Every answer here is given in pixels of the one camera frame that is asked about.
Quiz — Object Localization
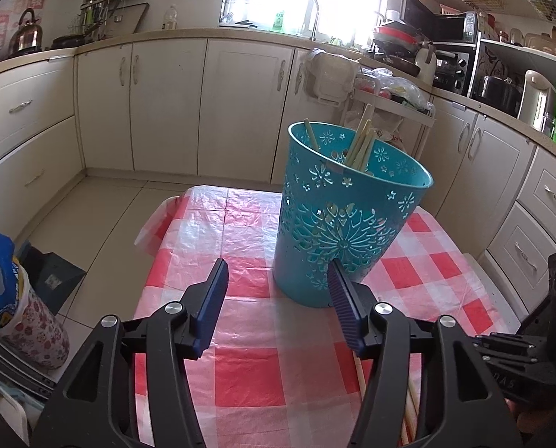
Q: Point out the white thermos jug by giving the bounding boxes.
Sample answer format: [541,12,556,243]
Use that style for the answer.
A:
[415,41,438,85]

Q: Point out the stainless steel kettle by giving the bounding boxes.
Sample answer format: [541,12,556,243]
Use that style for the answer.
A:
[10,8,43,54]

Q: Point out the beige kitchen countertop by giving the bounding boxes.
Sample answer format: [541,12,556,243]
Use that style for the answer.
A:
[0,28,556,164]

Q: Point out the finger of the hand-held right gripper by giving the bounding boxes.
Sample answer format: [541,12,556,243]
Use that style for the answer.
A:
[474,333,537,350]
[482,352,542,368]

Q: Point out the chrome kitchen faucet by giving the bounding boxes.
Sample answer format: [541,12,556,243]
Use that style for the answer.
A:
[305,0,322,40]

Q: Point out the white hanging waste bin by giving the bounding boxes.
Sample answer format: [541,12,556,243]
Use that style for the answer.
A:
[307,48,359,104]

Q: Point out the clear plastic bag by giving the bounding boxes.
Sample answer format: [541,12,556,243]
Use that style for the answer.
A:
[359,68,430,108]

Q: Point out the black microwave oven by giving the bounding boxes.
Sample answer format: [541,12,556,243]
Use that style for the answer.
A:
[403,0,479,43]

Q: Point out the black cooking pot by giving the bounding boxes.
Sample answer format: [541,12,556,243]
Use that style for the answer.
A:
[476,75,524,115]

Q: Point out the floral print bag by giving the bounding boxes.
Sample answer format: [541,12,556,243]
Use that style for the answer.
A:
[0,261,71,370]

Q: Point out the cream kitchen base cabinets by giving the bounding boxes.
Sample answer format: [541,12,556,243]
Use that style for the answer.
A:
[0,37,556,290]

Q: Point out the white bench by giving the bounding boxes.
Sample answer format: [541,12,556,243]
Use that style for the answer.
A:
[465,252,530,327]

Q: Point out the stack of red pots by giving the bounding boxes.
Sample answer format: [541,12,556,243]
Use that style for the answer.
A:
[372,19,421,54]

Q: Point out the black gas hob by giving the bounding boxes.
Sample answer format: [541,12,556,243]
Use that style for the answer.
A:
[49,32,101,50]

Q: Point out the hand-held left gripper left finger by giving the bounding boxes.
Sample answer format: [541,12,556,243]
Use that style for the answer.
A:
[31,258,229,448]

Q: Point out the white storage shelf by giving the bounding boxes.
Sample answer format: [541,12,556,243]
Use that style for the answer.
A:
[474,32,556,103]

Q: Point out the white electric kettle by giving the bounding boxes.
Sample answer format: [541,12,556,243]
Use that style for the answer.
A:
[518,70,556,130]

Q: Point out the pink wall stickers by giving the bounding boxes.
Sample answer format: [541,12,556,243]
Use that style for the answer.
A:
[0,0,49,35]

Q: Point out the red white checkered tablecloth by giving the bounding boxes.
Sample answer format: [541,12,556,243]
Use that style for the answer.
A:
[133,184,513,448]

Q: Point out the person's right hand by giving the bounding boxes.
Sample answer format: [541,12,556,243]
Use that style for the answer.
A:
[506,400,540,435]

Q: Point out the turquoise perforated plastic basket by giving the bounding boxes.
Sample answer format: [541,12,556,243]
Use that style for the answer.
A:
[272,120,435,309]

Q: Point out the white kitchen trolley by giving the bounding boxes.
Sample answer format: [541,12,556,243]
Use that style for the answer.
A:
[348,70,436,159]

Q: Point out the dark door mat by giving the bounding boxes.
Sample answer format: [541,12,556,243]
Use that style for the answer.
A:
[19,240,88,314]

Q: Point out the black toaster oven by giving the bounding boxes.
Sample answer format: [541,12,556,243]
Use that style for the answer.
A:
[432,42,477,95]

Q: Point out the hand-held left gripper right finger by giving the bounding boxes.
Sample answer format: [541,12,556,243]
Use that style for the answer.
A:
[328,259,524,448]

